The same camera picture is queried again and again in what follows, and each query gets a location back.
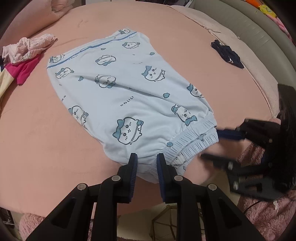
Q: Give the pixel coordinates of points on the pink bed sheet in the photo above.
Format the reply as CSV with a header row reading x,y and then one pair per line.
x,y
45,153

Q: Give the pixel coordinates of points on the dark navy folded garment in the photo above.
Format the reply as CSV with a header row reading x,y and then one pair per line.
x,y
227,54

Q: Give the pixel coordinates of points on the orange plush toy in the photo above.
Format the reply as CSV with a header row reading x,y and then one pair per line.
x,y
262,7

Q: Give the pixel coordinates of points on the light pink pillow towel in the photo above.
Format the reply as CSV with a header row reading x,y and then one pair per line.
x,y
262,77

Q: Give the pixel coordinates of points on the cream yellow garment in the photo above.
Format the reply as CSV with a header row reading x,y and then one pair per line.
x,y
5,81

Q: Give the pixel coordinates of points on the pink floral garment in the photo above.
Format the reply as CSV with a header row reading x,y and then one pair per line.
x,y
27,49

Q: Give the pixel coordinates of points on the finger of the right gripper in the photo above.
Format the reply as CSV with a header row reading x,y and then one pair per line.
x,y
218,161
230,134

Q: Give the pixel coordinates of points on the rolled pink blanket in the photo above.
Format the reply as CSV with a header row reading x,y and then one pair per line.
x,y
33,18

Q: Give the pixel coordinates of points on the grey green padded headboard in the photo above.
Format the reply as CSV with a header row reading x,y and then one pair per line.
x,y
270,44

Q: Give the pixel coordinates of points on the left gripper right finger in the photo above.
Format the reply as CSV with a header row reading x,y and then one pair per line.
x,y
166,174

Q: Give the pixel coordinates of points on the light blue printed pajama pants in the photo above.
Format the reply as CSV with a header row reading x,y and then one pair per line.
x,y
131,100

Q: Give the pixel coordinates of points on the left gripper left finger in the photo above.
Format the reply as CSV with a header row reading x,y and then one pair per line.
x,y
126,185

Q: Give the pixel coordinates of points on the magenta garment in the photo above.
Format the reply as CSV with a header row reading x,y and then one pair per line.
x,y
21,71

